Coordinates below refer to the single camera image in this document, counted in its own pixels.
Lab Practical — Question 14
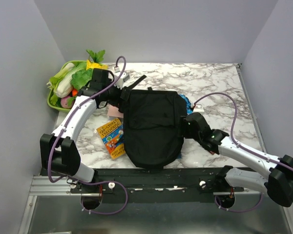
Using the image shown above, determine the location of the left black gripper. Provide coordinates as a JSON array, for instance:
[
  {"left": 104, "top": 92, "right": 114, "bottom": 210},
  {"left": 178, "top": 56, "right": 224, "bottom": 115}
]
[{"left": 103, "top": 78, "right": 132, "bottom": 111}]

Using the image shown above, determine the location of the black student backpack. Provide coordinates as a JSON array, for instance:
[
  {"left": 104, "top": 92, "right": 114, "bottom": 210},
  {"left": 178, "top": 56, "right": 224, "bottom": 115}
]
[{"left": 120, "top": 75, "right": 187, "bottom": 170}]

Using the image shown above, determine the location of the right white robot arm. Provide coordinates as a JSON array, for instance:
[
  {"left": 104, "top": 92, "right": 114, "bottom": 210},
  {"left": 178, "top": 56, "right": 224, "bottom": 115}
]
[{"left": 179, "top": 113, "right": 293, "bottom": 207}]

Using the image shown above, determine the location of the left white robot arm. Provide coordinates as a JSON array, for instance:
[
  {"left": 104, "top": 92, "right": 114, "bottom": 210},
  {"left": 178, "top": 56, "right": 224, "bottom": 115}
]
[{"left": 40, "top": 69, "right": 127, "bottom": 193}]

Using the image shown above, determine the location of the blue patterned pencil case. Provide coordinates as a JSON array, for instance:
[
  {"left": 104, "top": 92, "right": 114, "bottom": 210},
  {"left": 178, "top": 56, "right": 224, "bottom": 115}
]
[{"left": 179, "top": 94, "right": 193, "bottom": 115}]

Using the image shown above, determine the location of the pink notebook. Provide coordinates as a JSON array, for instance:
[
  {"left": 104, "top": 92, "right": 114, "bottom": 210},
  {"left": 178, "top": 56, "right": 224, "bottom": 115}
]
[{"left": 107, "top": 105, "right": 124, "bottom": 118}]

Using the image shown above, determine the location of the green lettuce toy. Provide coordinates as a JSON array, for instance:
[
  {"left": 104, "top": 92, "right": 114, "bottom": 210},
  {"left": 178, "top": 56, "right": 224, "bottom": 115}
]
[{"left": 70, "top": 69, "right": 93, "bottom": 90}]

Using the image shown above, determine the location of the orange treehouse book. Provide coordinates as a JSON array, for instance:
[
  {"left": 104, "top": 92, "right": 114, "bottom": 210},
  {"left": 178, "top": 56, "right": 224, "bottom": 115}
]
[{"left": 96, "top": 118, "right": 125, "bottom": 159}]

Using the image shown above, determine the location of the orange carrot toy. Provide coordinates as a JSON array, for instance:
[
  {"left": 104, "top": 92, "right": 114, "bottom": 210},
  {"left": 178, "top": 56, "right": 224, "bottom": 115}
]
[{"left": 72, "top": 89, "right": 78, "bottom": 97}]

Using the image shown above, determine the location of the yellow leafy vegetable toy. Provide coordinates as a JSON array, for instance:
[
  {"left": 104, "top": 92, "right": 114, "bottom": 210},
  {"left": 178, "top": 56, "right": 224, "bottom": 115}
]
[{"left": 86, "top": 59, "right": 108, "bottom": 70}]

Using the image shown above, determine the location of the pink radish toy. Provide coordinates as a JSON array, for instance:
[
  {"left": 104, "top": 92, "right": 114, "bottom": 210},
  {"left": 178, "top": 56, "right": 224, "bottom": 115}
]
[{"left": 61, "top": 96, "right": 75, "bottom": 109}]

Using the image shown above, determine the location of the white bok choy toy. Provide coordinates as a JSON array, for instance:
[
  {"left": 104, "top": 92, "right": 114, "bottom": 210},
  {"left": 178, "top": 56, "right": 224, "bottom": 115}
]
[{"left": 46, "top": 61, "right": 86, "bottom": 98}]

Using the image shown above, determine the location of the green plastic basket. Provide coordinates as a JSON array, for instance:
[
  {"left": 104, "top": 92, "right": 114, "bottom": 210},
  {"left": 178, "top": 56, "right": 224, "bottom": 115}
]
[{"left": 46, "top": 60, "right": 86, "bottom": 113}]

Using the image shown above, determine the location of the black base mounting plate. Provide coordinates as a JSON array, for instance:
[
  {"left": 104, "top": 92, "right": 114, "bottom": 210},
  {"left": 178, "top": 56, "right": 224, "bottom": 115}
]
[{"left": 40, "top": 167, "right": 245, "bottom": 204}]

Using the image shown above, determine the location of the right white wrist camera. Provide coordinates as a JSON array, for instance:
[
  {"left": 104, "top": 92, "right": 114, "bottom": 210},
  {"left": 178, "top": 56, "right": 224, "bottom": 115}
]
[{"left": 193, "top": 104, "right": 205, "bottom": 114}]

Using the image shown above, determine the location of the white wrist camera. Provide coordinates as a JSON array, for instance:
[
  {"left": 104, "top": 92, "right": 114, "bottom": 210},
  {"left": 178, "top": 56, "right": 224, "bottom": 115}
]
[
  {"left": 193, "top": 104, "right": 205, "bottom": 114},
  {"left": 114, "top": 66, "right": 130, "bottom": 89}
]

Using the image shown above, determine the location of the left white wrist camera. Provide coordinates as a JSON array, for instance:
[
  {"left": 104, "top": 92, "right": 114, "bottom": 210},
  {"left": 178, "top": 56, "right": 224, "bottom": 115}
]
[{"left": 114, "top": 66, "right": 130, "bottom": 89}]

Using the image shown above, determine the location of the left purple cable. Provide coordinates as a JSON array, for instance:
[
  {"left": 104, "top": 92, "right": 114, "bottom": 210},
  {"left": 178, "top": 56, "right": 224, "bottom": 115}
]
[{"left": 46, "top": 56, "right": 129, "bottom": 215}]

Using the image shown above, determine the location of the purple cable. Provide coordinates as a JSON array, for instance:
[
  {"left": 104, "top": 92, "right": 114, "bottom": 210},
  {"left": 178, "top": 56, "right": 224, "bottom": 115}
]
[
  {"left": 194, "top": 92, "right": 293, "bottom": 213},
  {"left": 46, "top": 56, "right": 129, "bottom": 215}
]

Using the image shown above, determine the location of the aluminium rail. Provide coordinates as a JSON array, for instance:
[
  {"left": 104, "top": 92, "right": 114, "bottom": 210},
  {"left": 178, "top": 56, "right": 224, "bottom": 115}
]
[{"left": 29, "top": 176, "right": 71, "bottom": 196}]

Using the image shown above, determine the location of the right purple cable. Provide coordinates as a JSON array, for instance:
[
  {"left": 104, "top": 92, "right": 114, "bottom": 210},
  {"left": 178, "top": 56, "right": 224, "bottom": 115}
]
[{"left": 194, "top": 92, "right": 293, "bottom": 213}]

